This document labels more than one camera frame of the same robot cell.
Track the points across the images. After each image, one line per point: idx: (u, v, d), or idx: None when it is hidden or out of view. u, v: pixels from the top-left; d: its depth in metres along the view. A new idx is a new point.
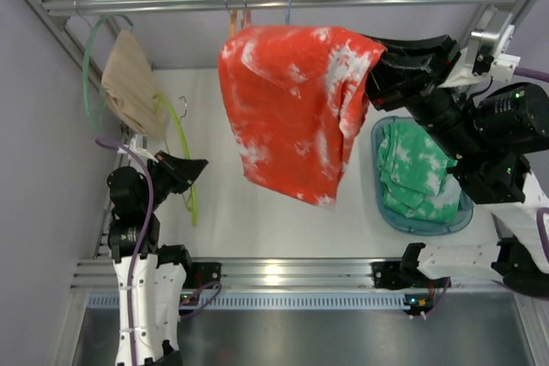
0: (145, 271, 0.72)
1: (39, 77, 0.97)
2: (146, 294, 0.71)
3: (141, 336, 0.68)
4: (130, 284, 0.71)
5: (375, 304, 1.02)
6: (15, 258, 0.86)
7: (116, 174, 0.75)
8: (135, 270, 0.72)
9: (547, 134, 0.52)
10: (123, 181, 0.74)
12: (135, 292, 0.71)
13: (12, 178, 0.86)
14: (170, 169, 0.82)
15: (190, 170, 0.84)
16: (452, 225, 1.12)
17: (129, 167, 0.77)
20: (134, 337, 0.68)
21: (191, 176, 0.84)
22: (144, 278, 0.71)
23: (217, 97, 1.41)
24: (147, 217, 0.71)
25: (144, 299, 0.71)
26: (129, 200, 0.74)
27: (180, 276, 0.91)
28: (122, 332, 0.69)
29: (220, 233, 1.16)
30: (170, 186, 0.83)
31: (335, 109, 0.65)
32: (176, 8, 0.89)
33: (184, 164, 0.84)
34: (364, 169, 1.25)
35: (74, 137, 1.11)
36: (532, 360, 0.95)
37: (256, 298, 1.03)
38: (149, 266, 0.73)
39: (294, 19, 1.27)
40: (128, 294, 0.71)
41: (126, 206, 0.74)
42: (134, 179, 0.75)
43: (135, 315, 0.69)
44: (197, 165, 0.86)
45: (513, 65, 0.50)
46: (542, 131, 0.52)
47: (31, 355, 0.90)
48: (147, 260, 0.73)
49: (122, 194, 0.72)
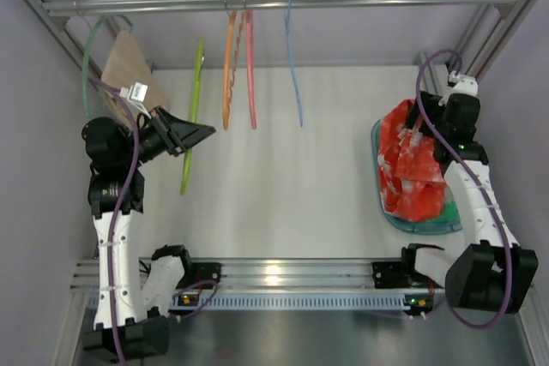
0: (127, 226, 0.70)
1: (39, 78, 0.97)
2: (128, 252, 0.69)
3: (121, 295, 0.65)
4: (111, 241, 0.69)
5: (377, 305, 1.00)
6: (17, 259, 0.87)
7: (93, 126, 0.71)
8: (117, 226, 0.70)
9: (456, 99, 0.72)
10: (99, 134, 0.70)
12: (117, 250, 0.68)
13: (14, 180, 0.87)
14: (162, 129, 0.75)
15: (186, 134, 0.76)
16: (455, 224, 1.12)
17: (109, 119, 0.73)
20: (114, 296, 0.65)
21: (184, 143, 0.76)
22: (125, 233, 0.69)
23: (218, 98, 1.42)
24: (131, 171, 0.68)
25: (125, 257, 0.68)
26: (109, 155, 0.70)
27: (177, 267, 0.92)
28: (102, 293, 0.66)
29: (222, 231, 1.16)
30: (160, 146, 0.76)
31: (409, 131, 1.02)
32: (175, 8, 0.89)
33: (181, 126, 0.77)
34: (364, 169, 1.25)
35: (74, 138, 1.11)
36: (533, 360, 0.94)
37: (267, 298, 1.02)
38: (131, 223, 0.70)
39: (293, 20, 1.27)
40: (108, 250, 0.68)
41: (106, 162, 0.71)
42: (111, 134, 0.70)
43: (115, 274, 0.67)
44: (201, 133, 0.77)
45: (473, 82, 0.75)
46: (454, 98, 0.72)
47: (32, 354, 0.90)
48: (129, 215, 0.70)
49: (99, 150, 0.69)
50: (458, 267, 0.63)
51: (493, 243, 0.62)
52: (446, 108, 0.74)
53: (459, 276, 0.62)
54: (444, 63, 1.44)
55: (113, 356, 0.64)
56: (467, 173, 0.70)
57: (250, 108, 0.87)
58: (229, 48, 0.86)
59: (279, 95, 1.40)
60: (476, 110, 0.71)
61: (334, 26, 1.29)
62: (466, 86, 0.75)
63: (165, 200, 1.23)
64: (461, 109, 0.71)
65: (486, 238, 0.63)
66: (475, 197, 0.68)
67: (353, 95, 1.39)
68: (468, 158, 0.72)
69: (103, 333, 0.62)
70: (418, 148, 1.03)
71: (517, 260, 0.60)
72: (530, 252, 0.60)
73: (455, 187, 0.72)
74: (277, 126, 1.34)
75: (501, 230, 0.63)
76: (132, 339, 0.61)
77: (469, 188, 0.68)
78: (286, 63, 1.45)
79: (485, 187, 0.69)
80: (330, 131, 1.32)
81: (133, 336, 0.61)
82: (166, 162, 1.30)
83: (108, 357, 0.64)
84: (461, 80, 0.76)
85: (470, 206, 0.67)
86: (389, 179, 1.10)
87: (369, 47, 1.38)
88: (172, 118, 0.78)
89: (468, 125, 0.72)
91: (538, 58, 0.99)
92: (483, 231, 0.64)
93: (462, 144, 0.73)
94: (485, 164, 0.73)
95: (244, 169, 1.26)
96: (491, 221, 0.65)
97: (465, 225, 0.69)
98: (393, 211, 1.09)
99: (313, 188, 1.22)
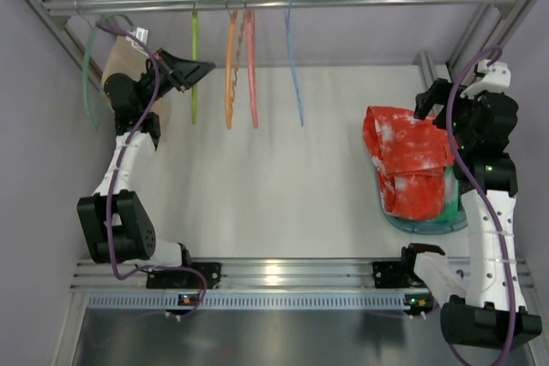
0: (142, 140, 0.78)
1: (38, 77, 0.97)
2: (138, 154, 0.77)
3: (123, 176, 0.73)
4: (126, 141, 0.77)
5: (376, 305, 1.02)
6: (16, 258, 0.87)
7: (113, 83, 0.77)
8: (133, 138, 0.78)
9: (491, 108, 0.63)
10: (120, 88, 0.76)
12: (129, 150, 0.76)
13: (13, 179, 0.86)
14: (166, 69, 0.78)
15: (189, 70, 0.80)
16: (455, 223, 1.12)
17: (124, 75, 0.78)
20: (116, 176, 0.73)
21: (187, 80, 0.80)
22: (139, 142, 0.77)
23: (218, 98, 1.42)
24: (143, 116, 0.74)
25: (134, 158, 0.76)
26: (130, 107, 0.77)
27: (177, 254, 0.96)
28: (106, 175, 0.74)
29: (225, 231, 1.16)
30: (166, 86, 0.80)
31: (382, 131, 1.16)
32: (180, 8, 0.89)
33: (183, 64, 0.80)
34: (364, 169, 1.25)
35: (74, 137, 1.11)
36: (533, 360, 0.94)
37: (266, 298, 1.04)
38: (145, 139, 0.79)
39: (293, 20, 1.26)
40: (122, 149, 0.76)
41: (128, 111, 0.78)
42: (129, 87, 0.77)
43: (123, 161, 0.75)
44: (203, 69, 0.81)
45: (506, 70, 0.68)
46: (487, 106, 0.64)
47: (31, 354, 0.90)
48: (146, 134, 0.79)
49: (121, 104, 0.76)
50: (456, 310, 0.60)
51: (498, 306, 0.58)
52: (479, 113, 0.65)
53: (455, 324, 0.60)
54: (445, 63, 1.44)
55: (98, 234, 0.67)
56: (486, 209, 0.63)
57: (251, 108, 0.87)
58: (229, 47, 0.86)
59: (279, 94, 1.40)
60: (512, 122, 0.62)
61: (334, 26, 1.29)
62: (498, 77, 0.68)
63: (165, 200, 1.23)
64: (495, 120, 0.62)
65: (492, 301, 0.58)
66: (491, 246, 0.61)
67: (354, 95, 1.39)
68: (493, 181, 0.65)
69: (98, 199, 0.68)
70: (399, 144, 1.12)
71: (520, 323, 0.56)
72: (535, 319, 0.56)
73: (471, 218, 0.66)
74: (277, 126, 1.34)
75: (509, 293, 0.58)
76: (123, 208, 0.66)
77: (487, 231, 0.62)
78: (286, 62, 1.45)
79: (506, 235, 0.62)
80: (330, 130, 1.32)
81: (124, 204, 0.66)
82: (166, 160, 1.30)
83: (92, 235, 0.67)
84: (491, 71, 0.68)
85: (483, 256, 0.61)
86: (385, 178, 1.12)
87: (369, 46, 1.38)
88: (174, 59, 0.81)
89: (500, 136, 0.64)
91: (538, 56, 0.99)
92: (490, 290, 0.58)
93: (491, 164, 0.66)
94: (512, 194, 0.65)
95: (244, 169, 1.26)
96: (501, 279, 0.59)
97: (472, 266, 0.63)
98: (393, 210, 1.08)
99: (314, 187, 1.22)
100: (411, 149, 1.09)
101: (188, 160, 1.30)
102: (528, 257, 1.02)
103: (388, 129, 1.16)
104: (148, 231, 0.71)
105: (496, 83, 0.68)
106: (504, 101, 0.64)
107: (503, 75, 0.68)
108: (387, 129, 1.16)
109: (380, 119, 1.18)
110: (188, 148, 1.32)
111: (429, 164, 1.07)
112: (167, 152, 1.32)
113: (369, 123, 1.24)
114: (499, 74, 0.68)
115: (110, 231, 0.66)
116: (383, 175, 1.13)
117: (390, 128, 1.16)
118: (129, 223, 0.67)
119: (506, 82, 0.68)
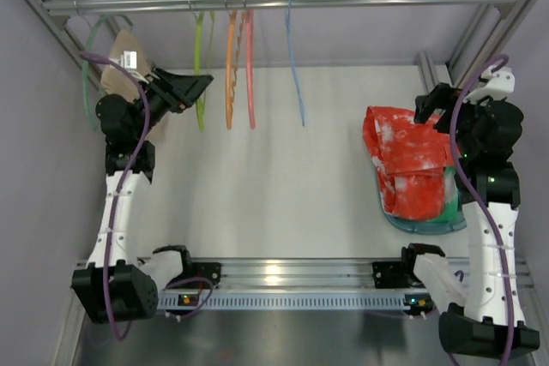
0: (135, 182, 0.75)
1: (38, 78, 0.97)
2: (132, 203, 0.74)
3: (117, 240, 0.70)
4: (118, 191, 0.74)
5: (376, 305, 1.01)
6: (16, 259, 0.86)
7: (105, 104, 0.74)
8: (125, 182, 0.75)
9: (496, 117, 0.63)
10: (111, 114, 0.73)
12: (122, 200, 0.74)
13: (12, 179, 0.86)
14: (160, 92, 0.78)
15: (190, 86, 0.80)
16: (455, 223, 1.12)
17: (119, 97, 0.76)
20: (111, 239, 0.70)
21: (188, 92, 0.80)
22: (132, 187, 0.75)
23: (218, 98, 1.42)
24: (139, 145, 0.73)
25: (129, 206, 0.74)
26: (123, 132, 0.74)
27: (175, 258, 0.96)
28: (100, 236, 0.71)
29: (226, 234, 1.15)
30: (163, 107, 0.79)
31: (381, 131, 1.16)
32: (179, 8, 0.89)
33: (179, 82, 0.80)
34: (364, 169, 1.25)
35: (74, 138, 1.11)
36: (532, 360, 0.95)
37: (267, 298, 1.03)
38: (139, 182, 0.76)
39: (293, 20, 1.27)
40: (114, 200, 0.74)
41: (121, 137, 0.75)
42: (123, 109, 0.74)
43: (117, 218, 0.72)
44: (201, 82, 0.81)
45: (510, 76, 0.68)
46: (492, 115, 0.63)
47: (31, 355, 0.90)
48: (138, 174, 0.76)
49: (113, 127, 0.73)
50: (454, 321, 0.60)
51: (497, 320, 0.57)
52: (482, 122, 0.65)
53: (455, 335, 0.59)
54: (444, 63, 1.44)
55: (96, 303, 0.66)
56: (487, 223, 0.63)
57: (251, 108, 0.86)
58: (229, 48, 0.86)
59: (279, 94, 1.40)
60: (515, 132, 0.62)
61: (334, 26, 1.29)
62: (502, 82, 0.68)
63: (165, 200, 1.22)
64: (500, 129, 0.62)
65: (491, 314, 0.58)
66: (491, 260, 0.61)
67: (354, 96, 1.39)
68: (496, 193, 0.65)
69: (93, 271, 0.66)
70: (397, 144, 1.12)
71: (517, 337, 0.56)
72: (533, 333, 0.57)
73: (472, 230, 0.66)
74: (277, 126, 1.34)
75: (509, 308, 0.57)
76: (120, 282, 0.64)
77: (488, 246, 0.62)
78: (286, 62, 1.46)
79: (507, 248, 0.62)
80: (330, 130, 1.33)
81: (120, 279, 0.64)
82: (166, 161, 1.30)
83: (91, 304, 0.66)
84: (496, 77, 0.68)
85: (483, 270, 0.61)
86: (385, 179, 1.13)
87: (369, 46, 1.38)
88: (170, 75, 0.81)
89: (503, 146, 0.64)
91: (538, 57, 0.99)
92: (490, 304, 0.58)
93: (492, 175, 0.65)
94: (513, 207, 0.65)
95: (244, 169, 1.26)
96: (500, 294, 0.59)
97: (472, 280, 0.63)
98: (393, 210, 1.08)
99: (315, 187, 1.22)
100: (410, 149, 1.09)
101: (190, 160, 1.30)
102: (528, 258, 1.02)
103: (387, 129, 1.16)
104: (150, 291, 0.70)
105: (499, 89, 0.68)
106: (508, 108, 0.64)
107: (506, 80, 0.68)
108: (387, 129, 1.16)
109: (380, 119, 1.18)
110: (188, 148, 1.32)
111: (429, 164, 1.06)
112: (168, 152, 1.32)
113: (370, 124, 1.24)
114: (503, 79, 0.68)
115: (107, 304, 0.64)
116: (383, 175, 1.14)
117: (390, 128, 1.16)
118: (123, 293, 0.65)
119: (510, 88, 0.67)
